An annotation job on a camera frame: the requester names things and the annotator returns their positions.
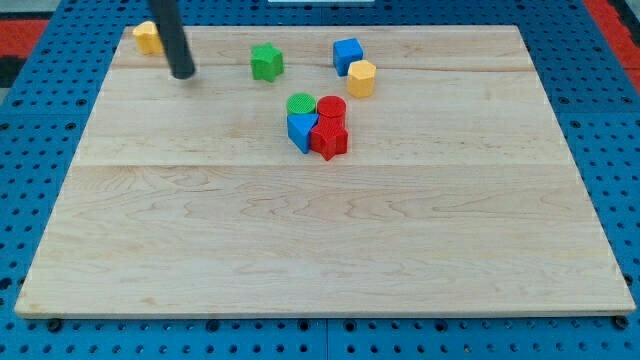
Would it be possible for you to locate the red cylinder block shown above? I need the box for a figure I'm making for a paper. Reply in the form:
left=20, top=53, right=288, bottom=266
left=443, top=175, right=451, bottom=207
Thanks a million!
left=316, top=95, right=347, bottom=118

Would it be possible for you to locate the light wooden board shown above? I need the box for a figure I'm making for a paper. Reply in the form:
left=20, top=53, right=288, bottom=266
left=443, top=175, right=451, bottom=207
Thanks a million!
left=15, top=25, right=636, bottom=319

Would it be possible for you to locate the blue cube block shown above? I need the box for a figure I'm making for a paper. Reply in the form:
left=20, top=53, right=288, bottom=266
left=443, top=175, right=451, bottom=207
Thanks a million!
left=333, top=38, right=364, bottom=77

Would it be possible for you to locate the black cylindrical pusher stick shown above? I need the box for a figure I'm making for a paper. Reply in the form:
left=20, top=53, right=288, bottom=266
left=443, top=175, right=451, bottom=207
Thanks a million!
left=148, top=0, right=196, bottom=80

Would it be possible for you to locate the blue triangle block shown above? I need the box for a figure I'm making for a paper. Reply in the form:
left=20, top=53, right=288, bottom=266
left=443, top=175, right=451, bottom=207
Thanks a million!
left=287, top=113, right=319, bottom=154

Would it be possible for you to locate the yellow heart block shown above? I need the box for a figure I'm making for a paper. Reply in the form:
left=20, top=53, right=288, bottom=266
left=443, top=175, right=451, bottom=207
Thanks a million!
left=132, top=21, right=164, bottom=55

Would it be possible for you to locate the red star block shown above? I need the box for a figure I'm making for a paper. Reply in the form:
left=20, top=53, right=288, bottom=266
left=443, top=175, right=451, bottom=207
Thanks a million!
left=309, top=116, right=349, bottom=161

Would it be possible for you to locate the green star block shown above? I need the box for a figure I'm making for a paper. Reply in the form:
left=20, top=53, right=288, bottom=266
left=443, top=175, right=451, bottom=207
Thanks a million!
left=250, top=42, right=284, bottom=82

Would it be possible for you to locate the green cylinder block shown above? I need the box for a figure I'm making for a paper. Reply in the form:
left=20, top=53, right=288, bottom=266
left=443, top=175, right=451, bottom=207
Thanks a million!
left=286, top=93, right=316, bottom=115

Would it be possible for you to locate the yellow hexagon block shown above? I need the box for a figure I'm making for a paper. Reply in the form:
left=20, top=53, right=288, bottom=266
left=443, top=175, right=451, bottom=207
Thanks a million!
left=346, top=60, right=377, bottom=98

